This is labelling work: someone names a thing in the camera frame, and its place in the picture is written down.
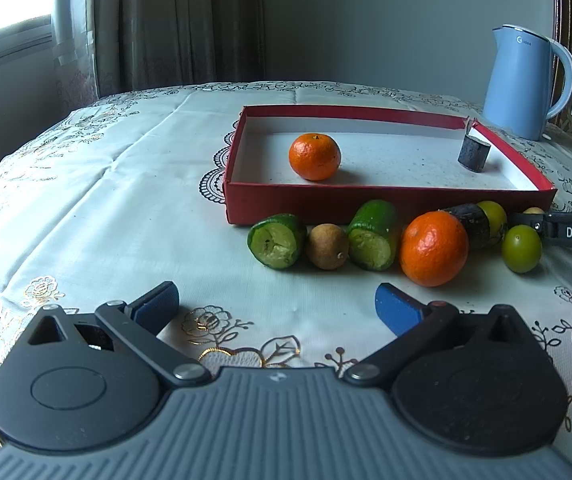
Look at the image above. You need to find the short dark sugarcane piece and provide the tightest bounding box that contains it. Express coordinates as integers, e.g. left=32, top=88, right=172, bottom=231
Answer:
left=458, top=135, right=491, bottom=172

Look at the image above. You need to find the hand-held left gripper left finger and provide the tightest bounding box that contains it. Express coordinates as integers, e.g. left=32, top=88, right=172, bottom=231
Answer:
left=26, top=281, right=211, bottom=388

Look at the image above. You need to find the red cardboard box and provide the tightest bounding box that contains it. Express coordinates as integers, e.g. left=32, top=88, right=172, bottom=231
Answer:
left=223, top=105, right=558, bottom=226

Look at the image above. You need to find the light blue electric kettle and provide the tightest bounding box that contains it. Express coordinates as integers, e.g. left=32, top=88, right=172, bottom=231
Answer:
left=482, top=24, right=572, bottom=141

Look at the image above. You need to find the small orange mandarin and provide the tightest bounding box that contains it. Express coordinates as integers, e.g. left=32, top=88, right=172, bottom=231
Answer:
left=289, top=133, right=341, bottom=181

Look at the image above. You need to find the grey-brown curtain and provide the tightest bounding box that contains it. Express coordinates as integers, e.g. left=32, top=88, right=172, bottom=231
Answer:
left=50, top=0, right=267, bottom=106

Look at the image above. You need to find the short green cucumber piece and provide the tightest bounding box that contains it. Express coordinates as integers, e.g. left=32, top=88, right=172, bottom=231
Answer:
left=247, top=214, right=307, bottom=269

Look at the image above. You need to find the green cherry tomato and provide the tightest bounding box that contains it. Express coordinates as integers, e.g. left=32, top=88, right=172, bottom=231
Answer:
left=501, top=225, right=543, bottom=274
left=476, top=201, right=509, bottom=247

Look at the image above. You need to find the long green cucumber piece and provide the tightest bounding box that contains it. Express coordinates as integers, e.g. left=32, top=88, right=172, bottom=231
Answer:
left=347, top=200, right=401, bottom=272

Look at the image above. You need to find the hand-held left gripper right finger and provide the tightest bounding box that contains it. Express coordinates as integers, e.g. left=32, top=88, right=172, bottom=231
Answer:
left=344, top=283, right=534, bottom=388

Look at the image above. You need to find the long dark sugarcane piece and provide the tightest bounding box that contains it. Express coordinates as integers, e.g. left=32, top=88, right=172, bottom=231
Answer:
left=441, top=203, right=492, bottom=252

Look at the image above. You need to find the large orange mandarin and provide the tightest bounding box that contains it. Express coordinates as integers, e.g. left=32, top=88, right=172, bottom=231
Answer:
left=399, top=211, right=469, bottom=288

